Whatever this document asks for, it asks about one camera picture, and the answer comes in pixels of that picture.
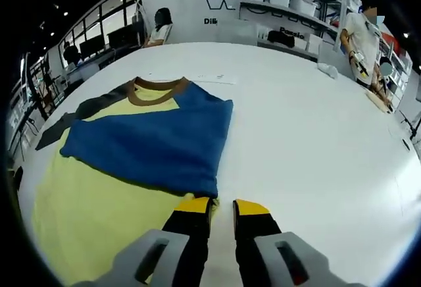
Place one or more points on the black oval table fitting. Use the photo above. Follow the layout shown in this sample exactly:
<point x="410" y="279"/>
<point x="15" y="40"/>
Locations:
<point x="18" y="177"/>

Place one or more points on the black computer monitor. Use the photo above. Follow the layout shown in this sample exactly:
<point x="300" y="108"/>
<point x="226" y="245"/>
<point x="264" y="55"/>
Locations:
<point x="122" y="37"/>
<point x="92" y="46"/>

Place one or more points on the yellow garment with blue sleeve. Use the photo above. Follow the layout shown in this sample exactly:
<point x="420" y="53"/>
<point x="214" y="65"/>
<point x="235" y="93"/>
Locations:
<point x="148" y="142"/>

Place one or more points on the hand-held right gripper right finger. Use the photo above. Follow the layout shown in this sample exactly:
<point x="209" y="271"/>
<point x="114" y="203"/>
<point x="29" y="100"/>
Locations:
<point x="256" y="241"/>

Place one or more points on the white table socket panel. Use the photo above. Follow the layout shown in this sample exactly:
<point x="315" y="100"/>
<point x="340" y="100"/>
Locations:
<point x="217" y="78"/>

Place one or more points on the grey chair back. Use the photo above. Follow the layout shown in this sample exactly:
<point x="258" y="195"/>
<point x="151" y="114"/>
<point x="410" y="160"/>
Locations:
<point x="237" y="33"/>

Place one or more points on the black tripod stand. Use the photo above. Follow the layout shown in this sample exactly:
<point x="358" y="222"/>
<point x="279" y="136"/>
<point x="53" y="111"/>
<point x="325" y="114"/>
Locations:
<point x="408" y="122"/>

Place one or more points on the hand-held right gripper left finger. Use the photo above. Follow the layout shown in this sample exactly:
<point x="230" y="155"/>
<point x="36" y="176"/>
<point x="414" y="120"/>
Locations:
<point x="185" y="241"/>

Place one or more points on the grey metal shelving unit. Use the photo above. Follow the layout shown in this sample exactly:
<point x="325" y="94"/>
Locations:
<point x="263" y="2"/>

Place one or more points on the white crumpled cloth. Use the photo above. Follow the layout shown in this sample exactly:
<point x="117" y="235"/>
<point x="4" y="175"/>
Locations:
<point x="327" y="70"/>

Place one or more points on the white cardboard box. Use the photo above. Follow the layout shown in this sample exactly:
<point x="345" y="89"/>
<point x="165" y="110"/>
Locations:
<point x="314" y="44"/>

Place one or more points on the black bag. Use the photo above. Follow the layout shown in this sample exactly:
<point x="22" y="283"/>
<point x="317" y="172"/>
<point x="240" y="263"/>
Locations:
<point x="281" y="39"/>

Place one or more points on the beige folded cloth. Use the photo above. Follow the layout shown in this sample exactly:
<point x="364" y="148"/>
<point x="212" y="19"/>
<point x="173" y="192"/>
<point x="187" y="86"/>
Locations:
<point x="379" y="102"/>

